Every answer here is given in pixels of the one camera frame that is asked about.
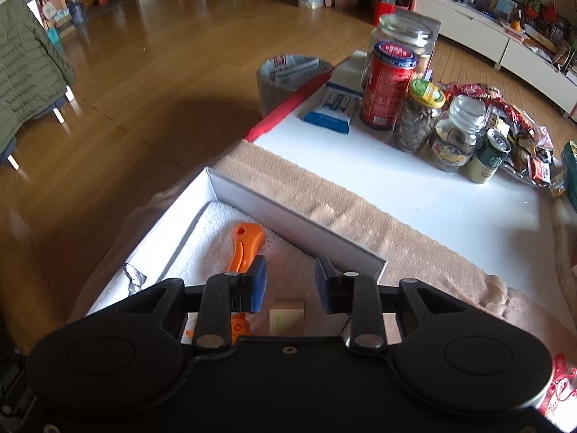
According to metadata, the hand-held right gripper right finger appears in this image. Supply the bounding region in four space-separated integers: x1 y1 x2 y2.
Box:
314 255 470 355

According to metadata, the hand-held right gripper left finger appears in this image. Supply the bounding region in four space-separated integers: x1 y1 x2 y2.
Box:
131 255 268 355

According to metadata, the orange toy tool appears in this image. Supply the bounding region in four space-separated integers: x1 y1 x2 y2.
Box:
185 223 267 344

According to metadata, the beige block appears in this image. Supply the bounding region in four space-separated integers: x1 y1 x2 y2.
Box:
269 298 305 337

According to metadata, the white cardboard box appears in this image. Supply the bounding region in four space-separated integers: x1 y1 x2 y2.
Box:
85 167 388 339

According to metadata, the grey robot figure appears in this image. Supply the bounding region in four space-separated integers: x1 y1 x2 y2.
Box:
122 262 147 297

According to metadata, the beige blanket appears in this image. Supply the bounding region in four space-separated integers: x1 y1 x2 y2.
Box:
67 140 577 371

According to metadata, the blue tissue packet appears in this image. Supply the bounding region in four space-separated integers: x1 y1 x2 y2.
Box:
303 82 364 135

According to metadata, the nut jar yellow-green lid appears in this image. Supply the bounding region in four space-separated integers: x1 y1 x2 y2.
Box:
393 78 446 153

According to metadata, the grey trash bin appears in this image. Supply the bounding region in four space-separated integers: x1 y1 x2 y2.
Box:
257 54 333 118

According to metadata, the green coffee can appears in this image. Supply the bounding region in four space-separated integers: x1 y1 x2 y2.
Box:
460 128 512 184

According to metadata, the red can blue lid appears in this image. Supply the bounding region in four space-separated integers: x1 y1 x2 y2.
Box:
359 40 417 131

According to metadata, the pile of snack packets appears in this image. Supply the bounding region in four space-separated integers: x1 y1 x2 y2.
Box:
439 82 564 185

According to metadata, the pink plastic toy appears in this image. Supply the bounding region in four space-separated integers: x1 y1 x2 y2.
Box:
538 354 577 421

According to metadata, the large glass jar grey lid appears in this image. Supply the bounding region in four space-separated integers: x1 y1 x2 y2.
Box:
361 13 441 95

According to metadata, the green tin box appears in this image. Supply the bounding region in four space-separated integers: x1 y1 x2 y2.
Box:
561 141 577 182

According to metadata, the red bag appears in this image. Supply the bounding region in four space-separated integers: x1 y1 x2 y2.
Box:
373 0 409 25

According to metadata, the white low cabinet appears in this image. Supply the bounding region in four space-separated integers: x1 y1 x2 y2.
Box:
329 0 577 122

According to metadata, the green quilted jacket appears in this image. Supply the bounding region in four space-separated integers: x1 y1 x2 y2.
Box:
0 0 76 154

